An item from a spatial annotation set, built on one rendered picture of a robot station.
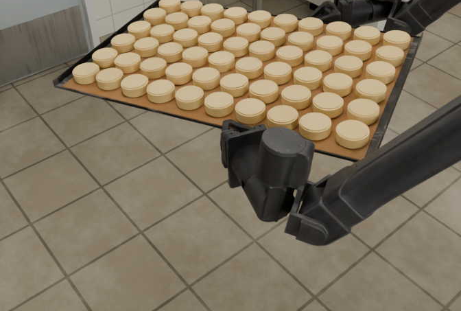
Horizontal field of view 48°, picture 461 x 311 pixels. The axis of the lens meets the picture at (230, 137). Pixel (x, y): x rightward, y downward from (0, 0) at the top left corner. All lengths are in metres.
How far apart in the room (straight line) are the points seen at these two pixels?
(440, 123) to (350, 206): 0.15
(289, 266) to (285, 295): 0.12
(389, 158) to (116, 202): 1.57
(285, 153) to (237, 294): 1.19
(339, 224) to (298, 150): 0.11
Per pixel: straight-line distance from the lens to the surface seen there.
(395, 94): 0.92
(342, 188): 0.65
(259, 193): 0.69
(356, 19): 1.16
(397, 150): 0.62
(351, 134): 0.79
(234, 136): 0.73
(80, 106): 2.59
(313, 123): 0.80
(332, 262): 1.89
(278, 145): 0.65
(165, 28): 1.11
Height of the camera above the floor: 1.52
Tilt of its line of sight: 41 degrees down
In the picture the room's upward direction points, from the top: straight up
